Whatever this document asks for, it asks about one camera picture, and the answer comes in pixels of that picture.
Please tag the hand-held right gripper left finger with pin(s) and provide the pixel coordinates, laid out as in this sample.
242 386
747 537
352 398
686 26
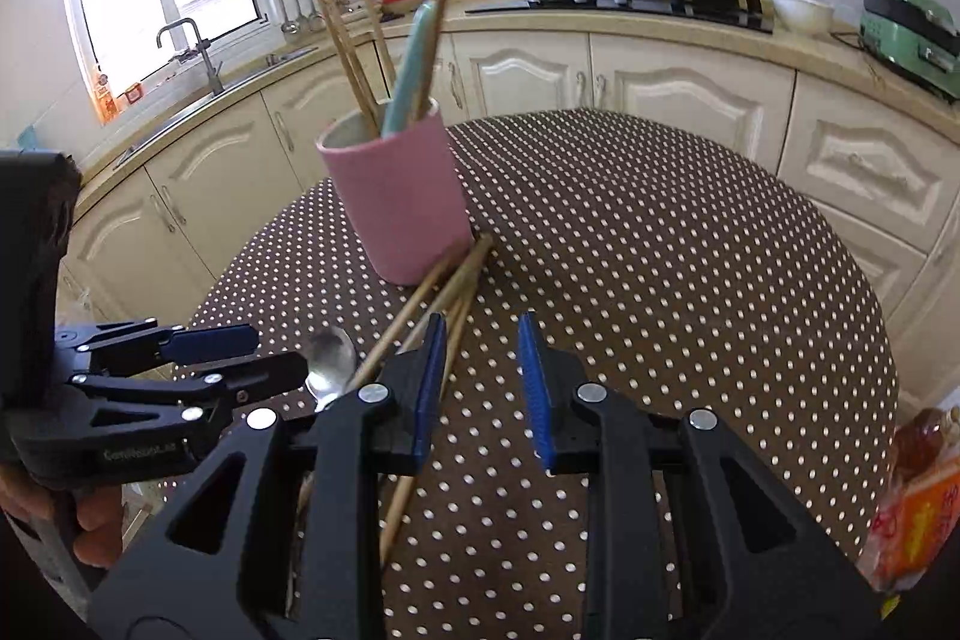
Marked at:
431 377

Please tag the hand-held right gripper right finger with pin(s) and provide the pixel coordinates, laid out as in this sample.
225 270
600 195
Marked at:
536 385

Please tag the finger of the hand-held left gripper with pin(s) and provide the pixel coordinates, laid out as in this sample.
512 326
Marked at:
210 341
262 374

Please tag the bundle of wooden chopsticks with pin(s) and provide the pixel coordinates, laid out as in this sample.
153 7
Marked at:
471 257

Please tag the pink cup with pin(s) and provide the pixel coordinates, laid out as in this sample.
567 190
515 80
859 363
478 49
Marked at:
397 197

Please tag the light blue sheathed knife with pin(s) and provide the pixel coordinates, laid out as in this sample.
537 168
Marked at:
409 78

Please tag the person's left hand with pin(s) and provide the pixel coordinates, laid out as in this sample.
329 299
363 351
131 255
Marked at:
97 524

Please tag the polka dot round table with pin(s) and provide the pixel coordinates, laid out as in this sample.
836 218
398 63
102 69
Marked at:
637 250

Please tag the orange bottle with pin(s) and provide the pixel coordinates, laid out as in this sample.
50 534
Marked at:
106 100

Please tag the small jar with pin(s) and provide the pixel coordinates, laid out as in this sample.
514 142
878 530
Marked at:
133 93

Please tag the metal faucet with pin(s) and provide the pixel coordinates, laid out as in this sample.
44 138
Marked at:
206 63

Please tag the stainless steel sink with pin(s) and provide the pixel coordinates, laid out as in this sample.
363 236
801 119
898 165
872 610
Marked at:
289 57

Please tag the hanging metal ladle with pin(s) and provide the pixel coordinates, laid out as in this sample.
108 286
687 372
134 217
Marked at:
288 25

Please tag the black gas stove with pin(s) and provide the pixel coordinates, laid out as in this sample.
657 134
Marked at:
645 6

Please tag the orange snack bag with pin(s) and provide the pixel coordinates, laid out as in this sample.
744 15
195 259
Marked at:
915 520

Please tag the beige kitchen countertop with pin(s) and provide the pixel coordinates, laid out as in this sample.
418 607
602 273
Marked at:
817 48

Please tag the white bowl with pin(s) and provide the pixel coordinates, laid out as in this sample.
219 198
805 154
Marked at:
801 14

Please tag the green electric cooker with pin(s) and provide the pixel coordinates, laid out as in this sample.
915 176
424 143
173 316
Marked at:
907 33

